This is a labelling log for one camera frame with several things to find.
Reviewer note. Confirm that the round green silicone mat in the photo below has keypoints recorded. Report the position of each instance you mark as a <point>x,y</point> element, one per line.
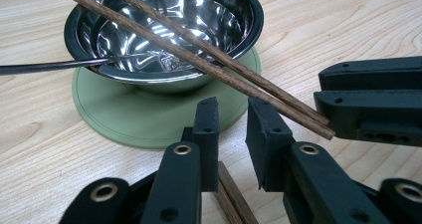
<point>132,117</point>

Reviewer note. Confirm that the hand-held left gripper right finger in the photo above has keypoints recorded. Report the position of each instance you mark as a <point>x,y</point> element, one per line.
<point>270,151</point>

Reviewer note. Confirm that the brown wooden chopstick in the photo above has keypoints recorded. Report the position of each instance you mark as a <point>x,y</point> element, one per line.
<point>225,207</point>
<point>240,200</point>
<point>185,53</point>
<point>212,51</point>

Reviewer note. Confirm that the stainless steel bowl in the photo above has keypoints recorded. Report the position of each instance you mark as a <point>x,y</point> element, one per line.
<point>205,18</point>

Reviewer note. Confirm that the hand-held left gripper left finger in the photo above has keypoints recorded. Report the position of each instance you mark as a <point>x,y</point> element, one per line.
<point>209,151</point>

